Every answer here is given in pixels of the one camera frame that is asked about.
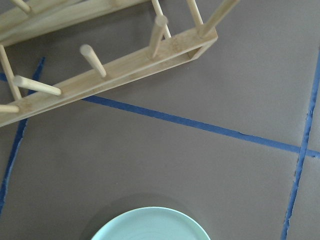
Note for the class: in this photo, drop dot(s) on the light green plate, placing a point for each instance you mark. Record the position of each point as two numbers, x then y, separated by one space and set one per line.
152 223

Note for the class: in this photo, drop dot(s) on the wooden dish rack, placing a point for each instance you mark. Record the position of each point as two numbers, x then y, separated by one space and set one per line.
33 18

